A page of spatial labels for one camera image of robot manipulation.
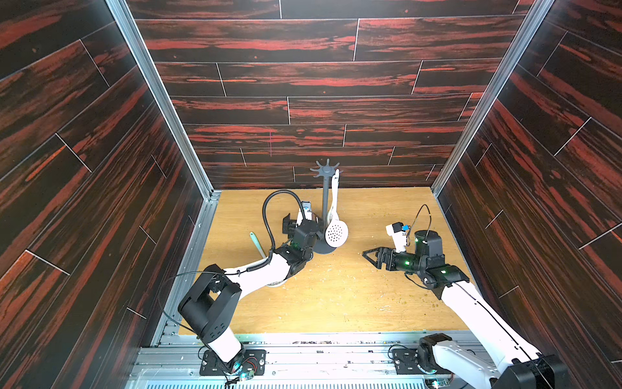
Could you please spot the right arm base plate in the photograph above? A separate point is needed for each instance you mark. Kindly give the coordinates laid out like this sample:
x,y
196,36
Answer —
x,y
406,362

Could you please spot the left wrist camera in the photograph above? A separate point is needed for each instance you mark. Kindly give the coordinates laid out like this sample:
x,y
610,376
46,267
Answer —
x,y
307,212

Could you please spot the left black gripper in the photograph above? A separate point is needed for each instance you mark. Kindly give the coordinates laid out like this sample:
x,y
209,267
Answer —
x,y
287,227

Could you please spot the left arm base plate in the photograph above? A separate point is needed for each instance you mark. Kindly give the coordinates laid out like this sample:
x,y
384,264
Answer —
x,y
247,364

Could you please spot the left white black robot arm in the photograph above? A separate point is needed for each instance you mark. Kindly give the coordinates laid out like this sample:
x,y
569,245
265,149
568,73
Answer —
x,y
209,305

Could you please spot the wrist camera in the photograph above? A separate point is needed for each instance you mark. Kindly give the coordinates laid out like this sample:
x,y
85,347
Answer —
x,y
307,212
398,232

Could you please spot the aluminium corner post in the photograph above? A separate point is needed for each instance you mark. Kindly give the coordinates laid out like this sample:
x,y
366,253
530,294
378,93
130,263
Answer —
x,y
138,48
516,50

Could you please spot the white teal skimmer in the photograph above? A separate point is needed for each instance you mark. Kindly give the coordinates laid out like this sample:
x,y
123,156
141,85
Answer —
x,y
257,243
337,231

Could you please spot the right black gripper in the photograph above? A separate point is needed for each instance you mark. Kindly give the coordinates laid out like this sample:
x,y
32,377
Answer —
x,y
386,258

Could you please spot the grey utensil rack stand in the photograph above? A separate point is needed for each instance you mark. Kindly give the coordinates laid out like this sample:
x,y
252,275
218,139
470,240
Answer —
x,y
327,172

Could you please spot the aluminium front rail frame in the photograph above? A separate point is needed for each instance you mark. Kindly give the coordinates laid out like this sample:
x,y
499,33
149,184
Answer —
x,y
340,360

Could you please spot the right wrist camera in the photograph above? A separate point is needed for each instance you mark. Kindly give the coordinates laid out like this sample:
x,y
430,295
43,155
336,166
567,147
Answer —
x,y
398,232

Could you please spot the left aluminium corner post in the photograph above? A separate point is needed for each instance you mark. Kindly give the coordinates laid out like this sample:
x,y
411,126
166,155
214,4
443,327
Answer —
x,y
138,48

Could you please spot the right aluminium corner post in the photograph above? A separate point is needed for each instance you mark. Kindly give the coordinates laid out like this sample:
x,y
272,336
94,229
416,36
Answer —
x,y
516,50

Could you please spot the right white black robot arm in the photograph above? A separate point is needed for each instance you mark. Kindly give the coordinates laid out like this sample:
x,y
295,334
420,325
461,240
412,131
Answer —
x,y
516,363

